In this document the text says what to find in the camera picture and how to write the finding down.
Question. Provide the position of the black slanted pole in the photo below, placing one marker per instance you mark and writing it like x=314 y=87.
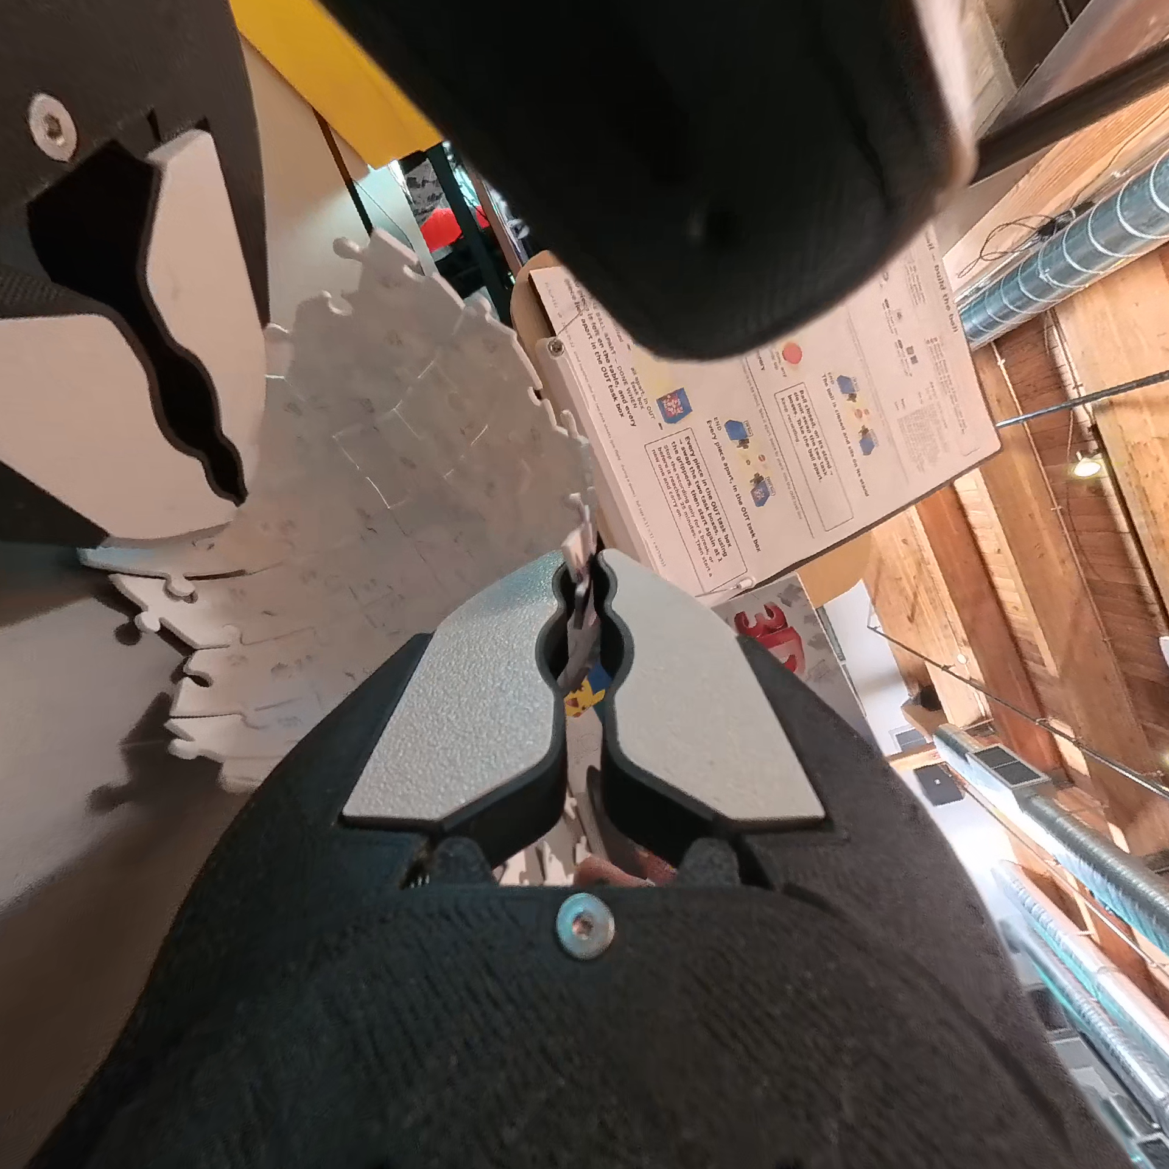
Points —
x=1077 y=101

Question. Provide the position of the red rounded object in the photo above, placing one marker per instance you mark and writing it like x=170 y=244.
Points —
x=454 y=227

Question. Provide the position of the yellow plastic bin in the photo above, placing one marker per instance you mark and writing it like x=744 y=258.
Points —
x=338 y=83

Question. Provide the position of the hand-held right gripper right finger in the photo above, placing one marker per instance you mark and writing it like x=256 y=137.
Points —
x=712 y=713

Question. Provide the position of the hanging ceiling lamp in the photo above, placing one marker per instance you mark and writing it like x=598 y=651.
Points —
x=1087 y=464

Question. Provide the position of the thin black ceiling rod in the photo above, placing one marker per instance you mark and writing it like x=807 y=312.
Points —
x=1077 y=400
x=1013 y=713

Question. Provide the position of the grey partial puzzle ball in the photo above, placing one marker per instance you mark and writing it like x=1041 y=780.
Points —
x=392 y=475

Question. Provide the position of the grey metal beam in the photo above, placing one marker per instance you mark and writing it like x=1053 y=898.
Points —
x=1087 y=47

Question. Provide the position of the black wall speaker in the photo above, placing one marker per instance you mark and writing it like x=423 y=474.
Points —
x=938 y=786

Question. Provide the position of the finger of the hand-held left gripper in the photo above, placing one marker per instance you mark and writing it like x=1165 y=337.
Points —
x=82 y=421
x=228 y=347

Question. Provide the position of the rectangular vent duct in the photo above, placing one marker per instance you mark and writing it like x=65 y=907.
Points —
x=1077 y=841

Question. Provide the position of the silver spiral air duct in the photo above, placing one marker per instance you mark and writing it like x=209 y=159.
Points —
x=1059 y=265
x=1077 y=996

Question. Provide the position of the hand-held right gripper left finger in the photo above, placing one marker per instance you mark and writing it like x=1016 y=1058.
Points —
x=465 y=713

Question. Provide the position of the blue puzzle box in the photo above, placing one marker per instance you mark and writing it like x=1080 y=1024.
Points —
x=785 y=639

